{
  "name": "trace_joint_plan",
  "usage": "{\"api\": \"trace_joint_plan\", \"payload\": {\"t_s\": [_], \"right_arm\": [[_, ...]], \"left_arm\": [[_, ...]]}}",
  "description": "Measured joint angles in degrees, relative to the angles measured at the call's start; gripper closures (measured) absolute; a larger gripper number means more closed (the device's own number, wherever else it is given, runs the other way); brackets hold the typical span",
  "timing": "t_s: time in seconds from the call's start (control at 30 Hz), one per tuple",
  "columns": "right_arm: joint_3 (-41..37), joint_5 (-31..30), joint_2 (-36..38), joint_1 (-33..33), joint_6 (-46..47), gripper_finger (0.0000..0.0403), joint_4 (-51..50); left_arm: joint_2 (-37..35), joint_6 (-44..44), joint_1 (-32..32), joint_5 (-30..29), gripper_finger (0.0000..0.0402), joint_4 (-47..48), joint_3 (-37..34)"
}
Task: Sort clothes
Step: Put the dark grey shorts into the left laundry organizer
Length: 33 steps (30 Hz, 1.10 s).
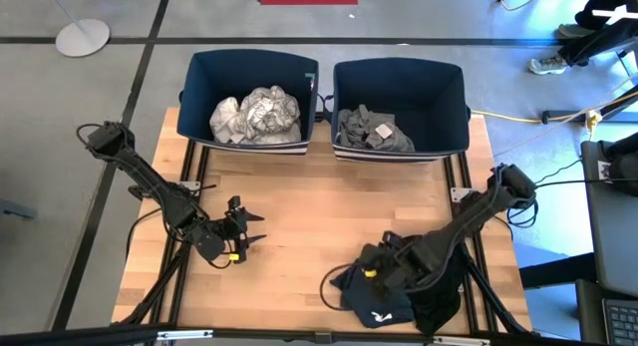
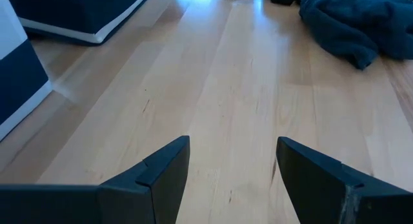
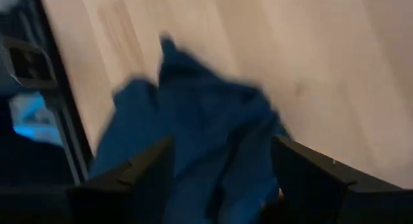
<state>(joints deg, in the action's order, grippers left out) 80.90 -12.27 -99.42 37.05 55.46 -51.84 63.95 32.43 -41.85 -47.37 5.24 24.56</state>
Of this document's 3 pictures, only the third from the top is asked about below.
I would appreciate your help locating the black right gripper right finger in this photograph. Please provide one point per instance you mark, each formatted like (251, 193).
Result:
(322, 198)

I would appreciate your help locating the navy garment with white logo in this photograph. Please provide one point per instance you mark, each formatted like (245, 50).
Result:
(200, 120)

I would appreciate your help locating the black aluminium rig frame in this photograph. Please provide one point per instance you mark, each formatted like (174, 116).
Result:
(48, 49)

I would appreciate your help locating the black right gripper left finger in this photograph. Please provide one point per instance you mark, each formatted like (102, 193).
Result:
(142, 191)

